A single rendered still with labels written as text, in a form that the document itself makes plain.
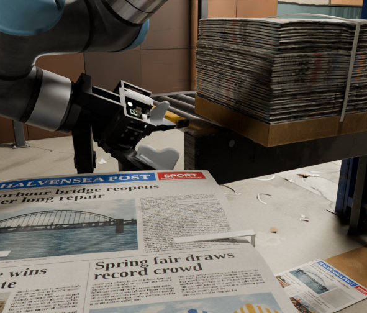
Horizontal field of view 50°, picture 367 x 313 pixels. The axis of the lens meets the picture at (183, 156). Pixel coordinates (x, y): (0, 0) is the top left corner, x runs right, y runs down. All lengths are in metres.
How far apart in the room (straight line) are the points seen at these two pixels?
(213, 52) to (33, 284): 0.67
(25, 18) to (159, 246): 0.25
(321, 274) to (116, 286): 1.57
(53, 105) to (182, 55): 3.83
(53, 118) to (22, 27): 0.14
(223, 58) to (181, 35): 3.45
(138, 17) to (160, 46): 3.70
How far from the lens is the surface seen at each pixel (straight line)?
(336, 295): 1.73
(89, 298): 0.30
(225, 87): 0.84
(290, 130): 0.78
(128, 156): 0.57
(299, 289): 1.72
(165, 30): 4.22
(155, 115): 0.65
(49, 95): 0.52
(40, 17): 0.43
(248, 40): 0.78
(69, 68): 3.92
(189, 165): 0.84
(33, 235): 0.39
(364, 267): 1.97
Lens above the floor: 1.01
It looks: 18 degrees down
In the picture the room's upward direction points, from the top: straight up
